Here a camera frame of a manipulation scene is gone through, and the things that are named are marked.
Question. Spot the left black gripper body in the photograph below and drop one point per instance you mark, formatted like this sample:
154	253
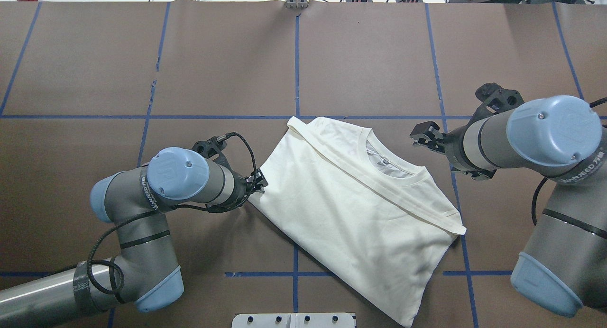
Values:
240	190

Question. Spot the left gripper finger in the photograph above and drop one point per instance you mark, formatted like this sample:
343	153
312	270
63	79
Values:
258	189
259	179

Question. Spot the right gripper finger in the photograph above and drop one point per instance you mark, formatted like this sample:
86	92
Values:
427	131
435	146

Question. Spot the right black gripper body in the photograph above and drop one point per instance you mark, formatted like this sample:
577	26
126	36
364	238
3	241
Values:
454	146

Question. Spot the cream long-sleeve cat shirt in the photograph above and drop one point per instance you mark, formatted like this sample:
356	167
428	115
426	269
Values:
378	222

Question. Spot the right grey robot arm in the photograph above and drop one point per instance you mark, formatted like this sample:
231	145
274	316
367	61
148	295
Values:
562	268

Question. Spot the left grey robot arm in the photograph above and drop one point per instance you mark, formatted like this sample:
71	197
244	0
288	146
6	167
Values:
146	272

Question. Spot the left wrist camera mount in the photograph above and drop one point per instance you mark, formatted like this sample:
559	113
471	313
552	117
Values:
212	149

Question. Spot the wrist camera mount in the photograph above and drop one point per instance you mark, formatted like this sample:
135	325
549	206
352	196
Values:
212	149
496	100

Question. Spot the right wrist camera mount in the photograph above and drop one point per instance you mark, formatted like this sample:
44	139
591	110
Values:
496	100

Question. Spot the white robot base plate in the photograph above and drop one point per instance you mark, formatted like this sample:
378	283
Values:
295	320

